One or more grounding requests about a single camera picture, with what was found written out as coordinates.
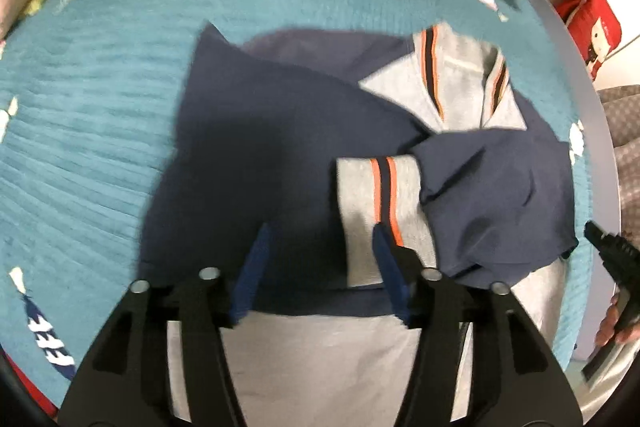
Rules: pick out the white and lavender bed frame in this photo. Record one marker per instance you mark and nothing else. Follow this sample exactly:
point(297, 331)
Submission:
point(602, 157)

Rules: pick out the person's right hand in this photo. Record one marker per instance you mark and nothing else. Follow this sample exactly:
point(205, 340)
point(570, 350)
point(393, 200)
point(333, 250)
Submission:
point(606, 329)

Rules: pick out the grey and navy jacket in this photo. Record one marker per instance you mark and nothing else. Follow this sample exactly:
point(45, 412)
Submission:
point(280, 147)

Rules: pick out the red cloth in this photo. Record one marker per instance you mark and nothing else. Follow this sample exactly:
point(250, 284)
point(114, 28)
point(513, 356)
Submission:
point(30, 387)

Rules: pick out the teal printed bed blanket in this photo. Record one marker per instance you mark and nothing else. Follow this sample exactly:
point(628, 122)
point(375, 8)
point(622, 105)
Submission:
point(100, 107)

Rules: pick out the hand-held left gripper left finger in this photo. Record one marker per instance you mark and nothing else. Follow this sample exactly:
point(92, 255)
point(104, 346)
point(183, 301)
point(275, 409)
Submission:
point(252, 277)

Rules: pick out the red gift bag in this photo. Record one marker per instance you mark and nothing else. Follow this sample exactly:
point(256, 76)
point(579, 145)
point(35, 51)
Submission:
point(590, 17)

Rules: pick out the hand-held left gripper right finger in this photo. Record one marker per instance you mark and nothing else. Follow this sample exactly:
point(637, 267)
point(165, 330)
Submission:
point(392, 282)

